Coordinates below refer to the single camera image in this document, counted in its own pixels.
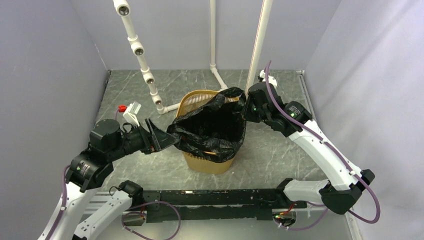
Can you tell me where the yellow plastic trash bin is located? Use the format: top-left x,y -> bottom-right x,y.
176,89 -> 235,175

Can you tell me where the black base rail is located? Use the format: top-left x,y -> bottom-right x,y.
130,188 -> 307,223

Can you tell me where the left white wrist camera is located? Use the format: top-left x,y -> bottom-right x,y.
117,101 -> 142,127

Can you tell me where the purple cable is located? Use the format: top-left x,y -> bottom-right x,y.
44,109 -> 182,240
263,60 -> 382,232

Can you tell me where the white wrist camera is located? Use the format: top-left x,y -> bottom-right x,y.
117,101 -> 142,127
257,69 -> 278,89

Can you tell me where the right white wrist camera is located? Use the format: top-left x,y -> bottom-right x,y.
257,69 -> 278,89

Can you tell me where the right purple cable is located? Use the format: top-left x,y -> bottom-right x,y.
263,60 -> 382,232

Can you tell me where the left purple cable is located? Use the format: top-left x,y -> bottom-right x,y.
44,109 -> 182,240

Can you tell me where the aluminium side rail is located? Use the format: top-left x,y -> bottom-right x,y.
296,69 -> 362,240

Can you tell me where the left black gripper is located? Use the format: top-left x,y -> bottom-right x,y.
108,116 -> 180,160

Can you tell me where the black trash bag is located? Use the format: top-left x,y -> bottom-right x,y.
166,87 -> 247,163

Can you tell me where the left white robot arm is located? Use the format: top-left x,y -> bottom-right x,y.
39,118 -> 179,240

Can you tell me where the white PVC pipe frame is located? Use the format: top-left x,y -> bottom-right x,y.
113,0 -> 273,115

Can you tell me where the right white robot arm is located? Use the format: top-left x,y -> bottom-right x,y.
243,81 -> 375,215

